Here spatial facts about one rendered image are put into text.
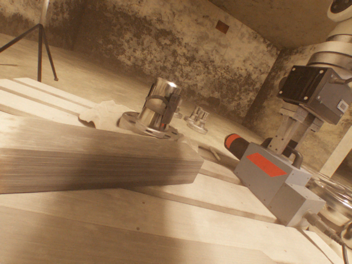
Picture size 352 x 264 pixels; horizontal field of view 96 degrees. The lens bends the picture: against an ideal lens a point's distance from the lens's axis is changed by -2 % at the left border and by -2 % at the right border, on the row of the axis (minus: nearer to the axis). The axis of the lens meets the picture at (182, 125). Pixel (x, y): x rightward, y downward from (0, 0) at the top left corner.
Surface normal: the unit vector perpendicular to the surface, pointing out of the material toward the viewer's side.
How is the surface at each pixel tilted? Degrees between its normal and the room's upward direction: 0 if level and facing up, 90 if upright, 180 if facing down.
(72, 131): 0
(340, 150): 90
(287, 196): 90
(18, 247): 0
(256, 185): 90
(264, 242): 0
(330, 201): 90
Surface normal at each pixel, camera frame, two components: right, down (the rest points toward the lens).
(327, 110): 0.33, 0.37
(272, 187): -0.85, -0.29
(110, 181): 0.54, 0.43
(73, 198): 0.41, -0.88
